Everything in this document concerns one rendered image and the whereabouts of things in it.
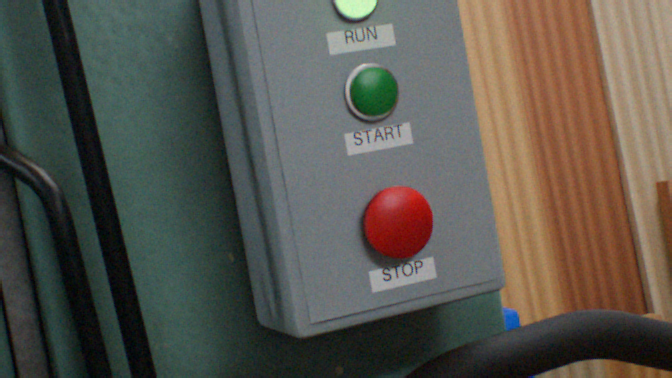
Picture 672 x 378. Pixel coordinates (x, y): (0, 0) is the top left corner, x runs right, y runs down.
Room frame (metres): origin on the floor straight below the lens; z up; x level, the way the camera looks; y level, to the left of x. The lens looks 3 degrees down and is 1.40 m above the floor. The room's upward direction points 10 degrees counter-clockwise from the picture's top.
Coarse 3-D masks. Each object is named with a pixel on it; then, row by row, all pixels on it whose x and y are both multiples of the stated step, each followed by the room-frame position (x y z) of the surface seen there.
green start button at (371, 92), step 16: (368, 64) 0.45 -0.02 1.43; (352, 80) 0.45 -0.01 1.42; (368, 80) 0.45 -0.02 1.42; (384, 80) 0.45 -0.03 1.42; (352, 96) 0.45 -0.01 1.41; (368, 96) 0.45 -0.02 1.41; (384, 96) 0.45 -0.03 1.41; (352, 112) 0.45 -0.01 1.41; (368, 112) 0.45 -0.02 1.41; (384, 112) 0.45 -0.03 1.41
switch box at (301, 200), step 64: (256, 0) 0.44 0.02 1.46; (320, 0) 0.45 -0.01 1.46; (384, 0) 0.46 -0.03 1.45; (448, 0) 0.47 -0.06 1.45; (256, 64) 0.44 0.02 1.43; (320, 64) 0.45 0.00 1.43; (384, 64) 0.46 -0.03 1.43; (448, 64) 0.47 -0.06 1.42; (256, 128) 0.44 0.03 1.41; (320, 128) 0.45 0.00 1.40; (448, 128) 0.47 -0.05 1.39; (256, 192) 0.46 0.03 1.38; (320, 192) 0.45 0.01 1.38; (448, 192) 0.47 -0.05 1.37; (256, 256) 0.48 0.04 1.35; (320, 256) 0.44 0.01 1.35; (384, 256) 0.45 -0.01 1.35; (448, 256) 0.46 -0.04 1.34; (320, 320) 0.44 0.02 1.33
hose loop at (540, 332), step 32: (544, 320) 0.51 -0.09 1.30; (576, 320) 0.51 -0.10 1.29; (608, 320) 0.51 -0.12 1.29; (640, 320) 0.52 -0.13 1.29; (448, 352) 0.49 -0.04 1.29; (480, 352) 0.49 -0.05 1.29; (512, 352) 0.49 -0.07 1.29; (544, 352) 0.50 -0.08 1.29; (576, 352) 0.50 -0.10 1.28; (608, 352) 0.51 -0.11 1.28; (640, 352) 0.52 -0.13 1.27
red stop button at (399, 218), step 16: (384, 192) 0.45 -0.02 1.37; (400, 192) 0.45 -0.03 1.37; (416, 192) 0.45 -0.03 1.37; (368, 208) 0.45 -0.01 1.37; (384, 208) 0.44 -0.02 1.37; (400, 208) 0.45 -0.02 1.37; (416, 208) 0.45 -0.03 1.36; (368, 224) 0.44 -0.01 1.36; (384, 224) 0.44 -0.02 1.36; (400, 224) 0.45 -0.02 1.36; (416, 224) 0.45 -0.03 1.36; (432, 224) 0.45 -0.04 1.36; (368, 240) 0.45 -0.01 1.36; (384, 240) 0.44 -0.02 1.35; (400, 240) 0.45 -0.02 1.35; (416, 240) 0.45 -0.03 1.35; (400, 256) 0.45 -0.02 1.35
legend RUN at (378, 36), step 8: (336, 32) 0.45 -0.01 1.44; (344, 32) 0.45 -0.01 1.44; (352, 32) 0.45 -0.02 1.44; (360, 32) 0.46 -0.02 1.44; (368, 32) 0.46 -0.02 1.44; (376, 32) 0.46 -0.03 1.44; (384, 32) 0.46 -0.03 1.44; (392, 32) 0.46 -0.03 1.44; (328, 40) 0.45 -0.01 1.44; (336, 40) 0.45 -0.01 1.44; (344, 40) 0.45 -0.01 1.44; (352, 40) 0.45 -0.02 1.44; (360, 40) 0.46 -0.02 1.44; (368, 40) 0.46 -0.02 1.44; (376, 40) 0.46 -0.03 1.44; (384, 40) 0.46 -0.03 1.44; (392, 40) 0.46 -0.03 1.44; (328, 48) 0.45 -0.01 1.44; (336, 48) 0.45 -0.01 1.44; (344, 48) 0.45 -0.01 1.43; (352, 48) 0.45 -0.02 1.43; (360, 48) 0.46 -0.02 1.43; (368, 48) 0.46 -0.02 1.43
